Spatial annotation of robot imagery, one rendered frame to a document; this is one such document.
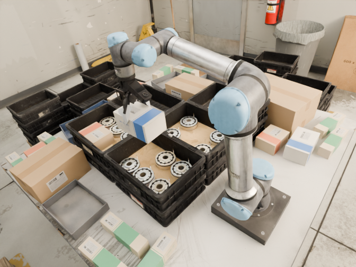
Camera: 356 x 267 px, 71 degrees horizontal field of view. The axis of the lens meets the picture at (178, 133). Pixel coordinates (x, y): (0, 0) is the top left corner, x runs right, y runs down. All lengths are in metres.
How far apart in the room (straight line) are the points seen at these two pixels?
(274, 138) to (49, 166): 1.22
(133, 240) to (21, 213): 1.59
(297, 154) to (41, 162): 1.34
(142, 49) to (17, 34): 3.50
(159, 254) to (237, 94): 0.69
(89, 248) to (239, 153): 0.73
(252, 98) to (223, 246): 0.67
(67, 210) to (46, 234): 0.93
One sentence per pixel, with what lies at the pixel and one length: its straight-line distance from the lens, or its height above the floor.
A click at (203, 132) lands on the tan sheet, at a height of 0.83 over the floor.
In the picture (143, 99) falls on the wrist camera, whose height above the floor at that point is 1.24.
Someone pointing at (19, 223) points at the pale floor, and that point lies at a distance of 2.51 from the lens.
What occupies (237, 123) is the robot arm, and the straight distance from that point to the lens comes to 0.67.
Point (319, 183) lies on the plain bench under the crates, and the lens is 1.43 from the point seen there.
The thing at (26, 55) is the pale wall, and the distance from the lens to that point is 4.34.
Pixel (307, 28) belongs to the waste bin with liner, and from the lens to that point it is 3.89.
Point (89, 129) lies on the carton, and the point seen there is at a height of 0.90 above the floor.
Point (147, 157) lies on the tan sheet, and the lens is 1.30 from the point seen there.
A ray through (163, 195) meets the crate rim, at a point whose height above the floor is 0.93.
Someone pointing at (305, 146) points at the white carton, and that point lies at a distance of 1.47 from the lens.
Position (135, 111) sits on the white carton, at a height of 1.13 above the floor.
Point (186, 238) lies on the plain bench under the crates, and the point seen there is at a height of 0.70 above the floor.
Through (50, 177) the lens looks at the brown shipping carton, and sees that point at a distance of 1.40.
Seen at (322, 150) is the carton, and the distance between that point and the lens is 1.55.
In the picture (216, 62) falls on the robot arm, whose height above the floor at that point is 1.39.
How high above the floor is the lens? 1.72
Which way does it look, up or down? 39 degrees down
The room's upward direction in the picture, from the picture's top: 7 degrees counter-clockwise
